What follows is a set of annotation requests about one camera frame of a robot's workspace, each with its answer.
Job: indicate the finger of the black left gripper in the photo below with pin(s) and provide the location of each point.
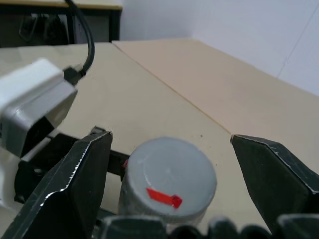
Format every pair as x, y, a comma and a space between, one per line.
116, 162
107, 213

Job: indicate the dark desk with wooden top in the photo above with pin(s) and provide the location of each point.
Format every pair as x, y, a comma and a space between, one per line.
99, 6

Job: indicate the clear plastic jar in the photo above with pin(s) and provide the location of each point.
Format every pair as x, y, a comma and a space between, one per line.
125, 199

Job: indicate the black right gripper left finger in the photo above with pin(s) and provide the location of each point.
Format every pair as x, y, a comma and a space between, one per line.
67, 199

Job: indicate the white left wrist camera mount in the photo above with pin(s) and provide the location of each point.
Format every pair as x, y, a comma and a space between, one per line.
30, 89

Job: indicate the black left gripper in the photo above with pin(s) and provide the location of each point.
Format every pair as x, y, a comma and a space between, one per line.
32, 180

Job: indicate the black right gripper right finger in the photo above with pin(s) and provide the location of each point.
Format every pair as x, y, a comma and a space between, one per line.
276, 179

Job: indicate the grey cylinder with red sticker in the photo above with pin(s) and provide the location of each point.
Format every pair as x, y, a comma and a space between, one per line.
172, 171

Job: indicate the black bag under desk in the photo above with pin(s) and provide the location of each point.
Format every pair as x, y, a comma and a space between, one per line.
47, 30

